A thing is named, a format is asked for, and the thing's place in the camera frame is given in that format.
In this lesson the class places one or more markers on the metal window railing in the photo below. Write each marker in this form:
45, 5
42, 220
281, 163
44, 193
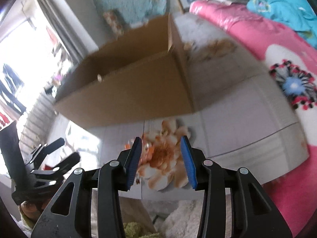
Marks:
37, 124

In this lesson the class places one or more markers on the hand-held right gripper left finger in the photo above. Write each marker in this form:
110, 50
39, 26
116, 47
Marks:
133, 163

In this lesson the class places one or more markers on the blue printed blanket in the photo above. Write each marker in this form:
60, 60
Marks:
279, 10

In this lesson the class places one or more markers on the grey curtain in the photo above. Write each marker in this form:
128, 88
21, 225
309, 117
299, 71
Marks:
64, 22

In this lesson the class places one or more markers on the person's left hand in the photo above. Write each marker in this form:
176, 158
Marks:
32, 208

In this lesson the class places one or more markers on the cardboard box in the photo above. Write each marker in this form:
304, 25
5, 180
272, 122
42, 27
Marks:
136, 86

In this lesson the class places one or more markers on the pink floral blanket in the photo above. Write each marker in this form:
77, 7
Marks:
247, 29

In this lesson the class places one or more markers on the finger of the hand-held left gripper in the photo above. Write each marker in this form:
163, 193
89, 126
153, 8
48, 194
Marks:
65, 164
48, 148

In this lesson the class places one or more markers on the patterned paper roll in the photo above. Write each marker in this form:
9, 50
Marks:
114, 22

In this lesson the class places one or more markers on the red hanging garment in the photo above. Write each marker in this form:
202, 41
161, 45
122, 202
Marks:
5, 120

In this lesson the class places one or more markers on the person's left forearm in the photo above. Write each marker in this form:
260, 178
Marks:
27, 223

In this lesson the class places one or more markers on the teal floral cloth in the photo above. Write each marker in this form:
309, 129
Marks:
131, 0

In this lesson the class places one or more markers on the dark hanging pants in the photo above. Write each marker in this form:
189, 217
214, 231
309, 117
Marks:
11, 86

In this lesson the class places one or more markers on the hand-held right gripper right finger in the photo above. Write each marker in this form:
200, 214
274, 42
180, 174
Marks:
188, 163

